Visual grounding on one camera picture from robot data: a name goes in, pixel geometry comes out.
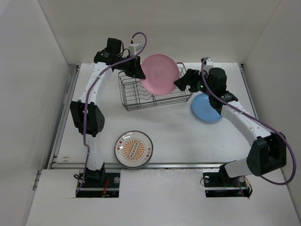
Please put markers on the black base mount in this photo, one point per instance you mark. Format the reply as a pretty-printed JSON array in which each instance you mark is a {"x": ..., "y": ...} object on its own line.
[
  {"x": 94, "y": 188},
  {"x": 218, "y": 187}
]

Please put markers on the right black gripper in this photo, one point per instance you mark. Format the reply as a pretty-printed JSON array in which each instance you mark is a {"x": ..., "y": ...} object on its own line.
[{"x": 194, "y": 75}]

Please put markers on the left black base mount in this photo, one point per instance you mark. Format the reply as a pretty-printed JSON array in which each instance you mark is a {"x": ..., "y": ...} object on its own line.
[{"x": 94, "y": 188}]

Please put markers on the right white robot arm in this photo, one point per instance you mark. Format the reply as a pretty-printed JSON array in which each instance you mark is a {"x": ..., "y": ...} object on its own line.
[{"x": 268, "y": 149}]

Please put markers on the white plate orange sunburst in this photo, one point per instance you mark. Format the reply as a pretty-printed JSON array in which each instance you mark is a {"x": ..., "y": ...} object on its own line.
[{"x": 133, "y": 149}]

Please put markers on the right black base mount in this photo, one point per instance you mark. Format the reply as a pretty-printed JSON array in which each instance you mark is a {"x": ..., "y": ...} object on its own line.
[{"x": 218, "y": 187}]

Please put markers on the right aluminium side rail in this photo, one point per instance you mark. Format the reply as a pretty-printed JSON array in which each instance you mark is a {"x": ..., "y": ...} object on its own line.
[{"x": 248, "y": 91}]

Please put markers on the grey wire dish rack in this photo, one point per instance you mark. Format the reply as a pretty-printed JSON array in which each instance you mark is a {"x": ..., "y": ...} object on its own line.
[{"x": 134, "y": 96}]

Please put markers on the left aluminium side rail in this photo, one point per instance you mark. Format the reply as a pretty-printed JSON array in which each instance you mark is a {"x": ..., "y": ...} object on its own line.
[{"x": 63, "y": 114}]

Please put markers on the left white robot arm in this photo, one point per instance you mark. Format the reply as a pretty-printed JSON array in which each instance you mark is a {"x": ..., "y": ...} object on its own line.
[{"x": 86, "y": 114}]

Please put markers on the aluminium side rail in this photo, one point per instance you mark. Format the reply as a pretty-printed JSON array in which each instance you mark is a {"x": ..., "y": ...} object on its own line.
[
  {"x": 248, "y": 91},
  {"x": 63, "y": 114}
]

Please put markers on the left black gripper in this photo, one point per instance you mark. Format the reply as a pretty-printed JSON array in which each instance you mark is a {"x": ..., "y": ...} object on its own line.
[{"x": 135, "y": 70}]

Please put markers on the front aluminium rail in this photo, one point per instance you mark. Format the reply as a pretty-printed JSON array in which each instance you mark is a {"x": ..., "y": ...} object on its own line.
[{"x": 210, "y": 165}]

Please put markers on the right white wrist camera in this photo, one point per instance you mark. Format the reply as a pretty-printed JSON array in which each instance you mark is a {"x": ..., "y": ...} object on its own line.
[{"x": 207, "y": 63}]

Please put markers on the blue plate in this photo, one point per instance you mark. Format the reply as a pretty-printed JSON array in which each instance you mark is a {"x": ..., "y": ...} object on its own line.
[{"x": 202, "y": 109}]

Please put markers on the pink plate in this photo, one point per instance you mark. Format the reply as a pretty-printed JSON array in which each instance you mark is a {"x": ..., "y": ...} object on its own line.
[{"x": 160, "y": 71}]

